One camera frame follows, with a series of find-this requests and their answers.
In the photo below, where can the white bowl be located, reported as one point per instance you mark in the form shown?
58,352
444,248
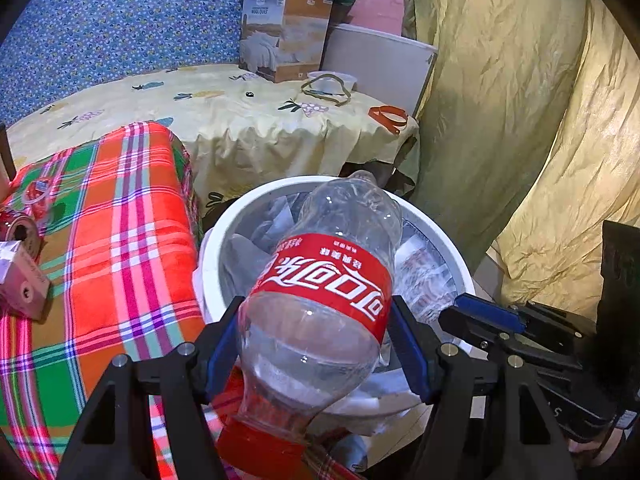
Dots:
345,80

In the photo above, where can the white round waste bin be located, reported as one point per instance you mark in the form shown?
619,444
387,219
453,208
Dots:
215,260

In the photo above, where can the yellow curtain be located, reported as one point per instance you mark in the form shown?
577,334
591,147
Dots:
500,110

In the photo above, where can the pink carton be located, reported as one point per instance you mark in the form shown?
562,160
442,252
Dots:
22,280

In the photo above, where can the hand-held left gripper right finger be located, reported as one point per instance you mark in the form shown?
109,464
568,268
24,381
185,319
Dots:
411,350

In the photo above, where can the blue floral mattress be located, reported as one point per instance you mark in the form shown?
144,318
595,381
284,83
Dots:
125,25

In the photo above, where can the olive rubber band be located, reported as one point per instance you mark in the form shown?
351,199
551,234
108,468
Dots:
320,94

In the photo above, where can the clear plastic bottle red label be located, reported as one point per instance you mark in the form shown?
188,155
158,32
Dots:
320,305

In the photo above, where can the yellow pineapple print cloth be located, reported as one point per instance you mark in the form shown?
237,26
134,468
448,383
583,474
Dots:
250,125

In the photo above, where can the plaid red green blanket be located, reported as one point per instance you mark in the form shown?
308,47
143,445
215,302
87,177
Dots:
125,240

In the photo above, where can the white flat panel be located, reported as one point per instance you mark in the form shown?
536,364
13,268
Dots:
380,70

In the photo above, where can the printed cardboard box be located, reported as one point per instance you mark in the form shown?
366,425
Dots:
285,30

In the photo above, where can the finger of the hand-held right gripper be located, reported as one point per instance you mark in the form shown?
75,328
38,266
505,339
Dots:
487,310
475,332

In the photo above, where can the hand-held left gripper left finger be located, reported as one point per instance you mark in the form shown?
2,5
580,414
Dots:
220,347

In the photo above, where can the crumpled red print wrapper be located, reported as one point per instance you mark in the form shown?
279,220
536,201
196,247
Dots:
425,275

